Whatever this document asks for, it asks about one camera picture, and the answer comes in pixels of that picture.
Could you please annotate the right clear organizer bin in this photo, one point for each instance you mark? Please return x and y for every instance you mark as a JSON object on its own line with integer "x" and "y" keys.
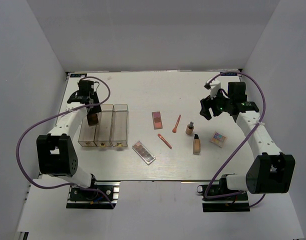
{"x": 119, "y": 130}

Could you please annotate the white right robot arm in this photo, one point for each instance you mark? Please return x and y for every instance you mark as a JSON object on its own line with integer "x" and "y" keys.
{"x": 271, "y": 171}

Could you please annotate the small foundation bottle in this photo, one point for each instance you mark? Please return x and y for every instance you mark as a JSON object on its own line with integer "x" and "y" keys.
{"x": 189, "y": 128}

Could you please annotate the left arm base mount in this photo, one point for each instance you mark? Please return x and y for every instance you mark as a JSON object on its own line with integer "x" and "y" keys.
{"x": 94, "y": 200}

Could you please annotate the brown eyeshadow palette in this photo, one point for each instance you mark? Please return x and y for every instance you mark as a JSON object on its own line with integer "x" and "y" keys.
{"x": 92, "y": 119}

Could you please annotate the pastel square eyeshadow palette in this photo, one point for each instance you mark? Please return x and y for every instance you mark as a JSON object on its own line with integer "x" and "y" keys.
{"x": 218, "y": 139}

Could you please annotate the tall foundation bottle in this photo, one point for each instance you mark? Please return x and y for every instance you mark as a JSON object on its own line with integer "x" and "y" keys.
{"x": 196, "y": 145}

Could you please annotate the orange makeup brush upper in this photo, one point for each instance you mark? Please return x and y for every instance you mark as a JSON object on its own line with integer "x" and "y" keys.
{"x": 174, "y": 130}

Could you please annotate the clear organizer bin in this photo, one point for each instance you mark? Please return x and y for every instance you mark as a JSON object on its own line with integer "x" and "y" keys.
{"x": 102, "y": 136}
{"x": 87, "y": 134}
{"x": 119, "y": 130}

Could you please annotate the left clear organizer bin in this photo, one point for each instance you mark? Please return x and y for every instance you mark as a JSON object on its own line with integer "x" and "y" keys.
{"x": 87, "y": 134}

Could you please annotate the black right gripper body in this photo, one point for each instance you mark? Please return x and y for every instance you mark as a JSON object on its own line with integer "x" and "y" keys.
{"x": 221, "y": 104}

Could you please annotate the pink blush palette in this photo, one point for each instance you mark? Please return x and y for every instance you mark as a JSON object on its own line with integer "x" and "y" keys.
{"x": 157, "y": 120}

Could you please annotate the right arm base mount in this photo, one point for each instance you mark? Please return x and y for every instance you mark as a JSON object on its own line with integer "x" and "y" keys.
{"x": 228, "y": 204}

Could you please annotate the mauve eyeshadow palette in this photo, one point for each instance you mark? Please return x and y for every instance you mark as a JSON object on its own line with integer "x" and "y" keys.
{"x": 143, "y": 152}

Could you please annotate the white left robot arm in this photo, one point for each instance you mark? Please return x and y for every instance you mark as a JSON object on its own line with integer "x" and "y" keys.
{"x": 56, "y": 153}

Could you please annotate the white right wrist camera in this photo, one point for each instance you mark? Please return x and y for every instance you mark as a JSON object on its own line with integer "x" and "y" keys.
{"x": 214, "y": 86}

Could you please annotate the middle clear organizer bin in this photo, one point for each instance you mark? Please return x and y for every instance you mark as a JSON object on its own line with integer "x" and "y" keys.
{"x": 102, "y": 136}

